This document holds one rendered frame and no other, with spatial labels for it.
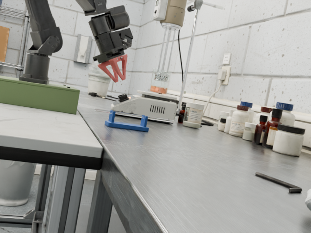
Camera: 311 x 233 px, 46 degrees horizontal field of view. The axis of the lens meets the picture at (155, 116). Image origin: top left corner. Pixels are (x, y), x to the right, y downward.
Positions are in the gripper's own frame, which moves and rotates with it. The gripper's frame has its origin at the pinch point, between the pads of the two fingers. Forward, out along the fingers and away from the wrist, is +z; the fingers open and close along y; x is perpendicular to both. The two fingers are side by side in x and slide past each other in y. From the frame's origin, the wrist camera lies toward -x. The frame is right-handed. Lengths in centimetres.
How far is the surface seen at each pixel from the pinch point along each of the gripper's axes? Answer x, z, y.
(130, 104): 3.0, 8.4, -3.7
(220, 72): -66, 15, 5
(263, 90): -47, 24, -22
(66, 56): -136, -28, 201
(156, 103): -2.8, 11.0, -8.7
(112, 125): 28.5, 7.8, -22.9
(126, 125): 25.9, 9.1, -24.1
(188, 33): -112, -7, 46
